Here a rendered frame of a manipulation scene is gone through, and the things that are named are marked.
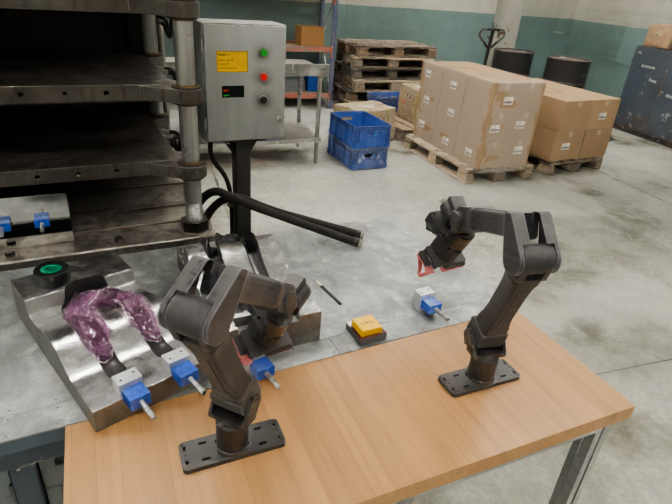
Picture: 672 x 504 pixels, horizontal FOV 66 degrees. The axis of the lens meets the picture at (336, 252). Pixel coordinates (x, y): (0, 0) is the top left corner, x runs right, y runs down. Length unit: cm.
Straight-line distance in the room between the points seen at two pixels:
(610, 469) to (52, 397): 200
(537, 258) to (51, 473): 113
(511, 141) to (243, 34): 367
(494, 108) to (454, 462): 412
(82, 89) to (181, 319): 113
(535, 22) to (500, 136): 488
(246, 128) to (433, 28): 700
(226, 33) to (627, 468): 221
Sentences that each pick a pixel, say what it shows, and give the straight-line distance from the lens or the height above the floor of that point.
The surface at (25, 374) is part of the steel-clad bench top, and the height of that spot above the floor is 80.
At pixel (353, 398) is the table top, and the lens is 121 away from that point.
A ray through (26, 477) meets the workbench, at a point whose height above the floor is 64.
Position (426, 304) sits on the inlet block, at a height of 84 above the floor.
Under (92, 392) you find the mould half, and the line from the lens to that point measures 119.
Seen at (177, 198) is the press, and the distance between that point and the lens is 223.
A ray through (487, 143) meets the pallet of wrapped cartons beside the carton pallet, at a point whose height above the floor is 39.
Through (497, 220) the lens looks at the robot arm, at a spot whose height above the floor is 120.
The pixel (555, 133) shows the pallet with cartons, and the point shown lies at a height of 43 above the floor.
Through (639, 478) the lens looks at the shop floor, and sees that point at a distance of 249.
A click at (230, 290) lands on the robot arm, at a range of 79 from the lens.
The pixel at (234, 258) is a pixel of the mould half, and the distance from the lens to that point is 147.
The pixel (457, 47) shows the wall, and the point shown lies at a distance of 906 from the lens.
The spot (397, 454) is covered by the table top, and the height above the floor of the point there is 80.
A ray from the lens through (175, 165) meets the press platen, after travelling 184.
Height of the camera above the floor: 163
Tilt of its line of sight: 28 degrees down
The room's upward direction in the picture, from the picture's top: 5 degrees clockwise
